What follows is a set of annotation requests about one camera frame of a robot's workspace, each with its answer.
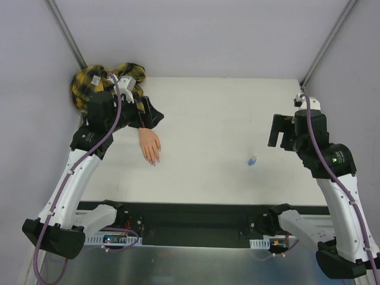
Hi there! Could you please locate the left aluminium frame post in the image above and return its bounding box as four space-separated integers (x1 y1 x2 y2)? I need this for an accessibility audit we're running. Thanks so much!
45 0 88 69

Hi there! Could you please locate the right aluminium frame post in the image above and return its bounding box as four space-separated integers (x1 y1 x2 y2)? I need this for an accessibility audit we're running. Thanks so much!
299 0 359 91

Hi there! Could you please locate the mannequin hand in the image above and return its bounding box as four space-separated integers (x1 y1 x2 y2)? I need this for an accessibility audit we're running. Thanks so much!
138 128 161 166

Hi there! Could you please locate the right white cable duct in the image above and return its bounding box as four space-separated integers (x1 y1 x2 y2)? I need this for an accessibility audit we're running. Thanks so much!
249 237 289 250

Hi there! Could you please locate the blue nail polish bottle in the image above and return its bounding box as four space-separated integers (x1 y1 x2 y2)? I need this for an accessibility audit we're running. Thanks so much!
248 156 257 166

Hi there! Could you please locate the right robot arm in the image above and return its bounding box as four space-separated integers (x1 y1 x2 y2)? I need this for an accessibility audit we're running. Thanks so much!
267 110 379 284

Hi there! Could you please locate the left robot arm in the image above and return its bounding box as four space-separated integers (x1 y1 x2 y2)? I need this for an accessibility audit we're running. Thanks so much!
22 91 164 259

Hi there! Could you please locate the yellow plaid shirt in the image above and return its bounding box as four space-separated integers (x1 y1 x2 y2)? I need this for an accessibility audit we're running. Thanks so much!
70 63 146 113

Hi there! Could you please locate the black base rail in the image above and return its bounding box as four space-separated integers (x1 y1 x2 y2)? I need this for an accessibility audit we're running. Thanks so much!
75 201 332 247

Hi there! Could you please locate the purple cable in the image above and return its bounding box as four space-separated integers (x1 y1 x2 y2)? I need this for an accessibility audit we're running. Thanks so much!
32 72 123 284
299 93 380 278

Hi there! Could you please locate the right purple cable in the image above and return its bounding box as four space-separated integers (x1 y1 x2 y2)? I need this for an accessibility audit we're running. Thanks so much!
299 93 380 278

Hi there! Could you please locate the aluminium frame post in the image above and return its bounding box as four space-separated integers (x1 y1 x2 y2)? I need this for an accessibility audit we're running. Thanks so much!
299 0 359 91
45 0 88 69

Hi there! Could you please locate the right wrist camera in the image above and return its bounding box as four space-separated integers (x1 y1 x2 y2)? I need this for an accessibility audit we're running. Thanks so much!
293 93 321 110

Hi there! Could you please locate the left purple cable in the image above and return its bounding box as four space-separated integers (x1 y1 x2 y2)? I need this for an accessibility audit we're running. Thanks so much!
32 72 123 284

